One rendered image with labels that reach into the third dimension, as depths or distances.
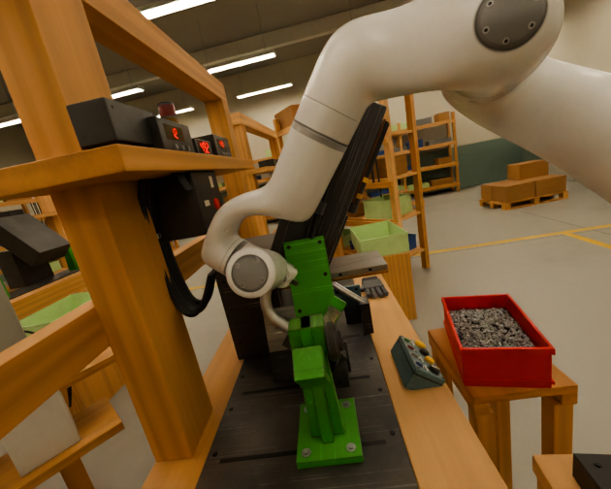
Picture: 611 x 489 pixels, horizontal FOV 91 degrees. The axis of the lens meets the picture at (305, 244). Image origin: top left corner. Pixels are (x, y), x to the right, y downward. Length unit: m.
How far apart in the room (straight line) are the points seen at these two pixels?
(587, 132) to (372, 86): 0.23
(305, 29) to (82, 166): 7.88
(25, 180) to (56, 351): 0.28
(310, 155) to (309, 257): 0.43
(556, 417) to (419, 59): 0.98
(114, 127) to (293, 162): 0.32
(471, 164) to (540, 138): 10.17
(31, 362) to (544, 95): 0.79
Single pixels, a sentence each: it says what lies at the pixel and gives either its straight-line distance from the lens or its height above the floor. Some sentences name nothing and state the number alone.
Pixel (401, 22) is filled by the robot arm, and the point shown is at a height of 1.59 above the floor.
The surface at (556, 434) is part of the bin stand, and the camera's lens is 1.17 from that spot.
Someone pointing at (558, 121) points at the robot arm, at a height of 1.45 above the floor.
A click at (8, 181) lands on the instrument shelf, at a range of 0.63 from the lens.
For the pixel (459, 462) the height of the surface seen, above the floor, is 0.90.
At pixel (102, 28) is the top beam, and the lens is 0.97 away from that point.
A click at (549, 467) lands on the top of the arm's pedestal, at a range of 0.82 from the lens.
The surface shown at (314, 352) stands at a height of 1.14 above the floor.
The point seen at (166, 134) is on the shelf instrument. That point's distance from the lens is 0.73.
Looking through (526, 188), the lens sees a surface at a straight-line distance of 6.99.
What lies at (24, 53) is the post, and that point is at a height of 1.72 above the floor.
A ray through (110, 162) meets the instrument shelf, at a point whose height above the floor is 1.52.
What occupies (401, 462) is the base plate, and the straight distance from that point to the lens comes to 0.71.
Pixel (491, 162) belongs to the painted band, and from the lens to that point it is 10.85.
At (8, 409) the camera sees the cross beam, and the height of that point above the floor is 1.21.
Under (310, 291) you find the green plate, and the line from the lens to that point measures 0.83.
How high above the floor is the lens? 1.45
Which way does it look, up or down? 14 degrees down
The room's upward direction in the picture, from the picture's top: 11 degrees counter-clockwise
